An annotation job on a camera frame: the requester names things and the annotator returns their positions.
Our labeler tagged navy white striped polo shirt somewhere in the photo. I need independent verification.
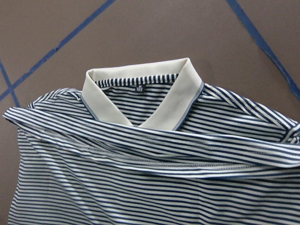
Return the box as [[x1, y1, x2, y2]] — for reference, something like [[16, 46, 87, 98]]
[[4, 58, 300, 225]]

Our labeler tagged blue tape line right lengthwise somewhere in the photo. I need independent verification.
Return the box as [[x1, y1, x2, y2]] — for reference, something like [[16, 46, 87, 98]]
[[226, 0, 300, 100]]

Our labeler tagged blue tape line far crosswise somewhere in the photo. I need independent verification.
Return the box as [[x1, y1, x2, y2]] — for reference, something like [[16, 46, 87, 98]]
[[12, 0, 115, 89]]

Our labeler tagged blue tape line centre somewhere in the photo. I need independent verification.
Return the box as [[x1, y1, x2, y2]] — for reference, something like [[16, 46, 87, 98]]
[[0, 61, 20, 107]]

